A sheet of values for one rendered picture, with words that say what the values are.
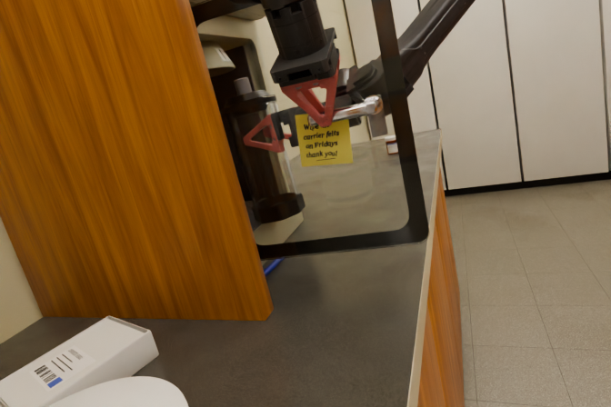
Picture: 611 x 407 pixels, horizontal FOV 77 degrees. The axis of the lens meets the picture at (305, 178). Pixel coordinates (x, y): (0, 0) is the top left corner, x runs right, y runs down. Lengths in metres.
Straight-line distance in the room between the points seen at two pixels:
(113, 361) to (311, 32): 0.46
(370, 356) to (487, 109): 3.28
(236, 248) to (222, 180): 0.10
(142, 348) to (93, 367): 0.06
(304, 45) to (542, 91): 3.32
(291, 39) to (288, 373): 0.37
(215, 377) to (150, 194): 0.26
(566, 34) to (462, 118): 0.95
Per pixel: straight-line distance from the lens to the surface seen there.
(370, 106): 0.48
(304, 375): 0.47
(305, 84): 0.44
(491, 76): 3.62
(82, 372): 0.57
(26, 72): 0.71
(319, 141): 0.55
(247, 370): 0.51
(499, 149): 3.71
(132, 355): 0.58
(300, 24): 0.43
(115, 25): 0.58
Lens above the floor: 1.24
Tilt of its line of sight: 12 degrees down
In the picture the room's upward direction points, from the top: 13 degrees counter-clockwise
